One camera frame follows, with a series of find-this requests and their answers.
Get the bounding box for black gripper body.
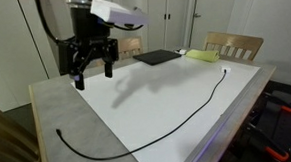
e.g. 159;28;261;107
68;0;118;51

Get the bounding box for black charger cable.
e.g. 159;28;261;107
52;69;231;162

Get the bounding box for light wooden slat-back chair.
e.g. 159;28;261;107
92;35;145;68
0;98;43;162
202;28;266;64

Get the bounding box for black flat pad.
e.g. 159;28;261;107
132;47;183;68

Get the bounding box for large white paper sheet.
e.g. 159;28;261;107
68;50;268;162

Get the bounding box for yellow-green folded cloth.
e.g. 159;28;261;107
184;47;221;65

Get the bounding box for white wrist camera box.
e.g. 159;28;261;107
89;0;150;30

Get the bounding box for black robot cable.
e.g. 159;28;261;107
34;0;76;45

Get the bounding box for small white plug with cord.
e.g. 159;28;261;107
173;48;188;56

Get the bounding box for black clamp with orange handle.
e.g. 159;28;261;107
246;120;291;162
268;97;291;117

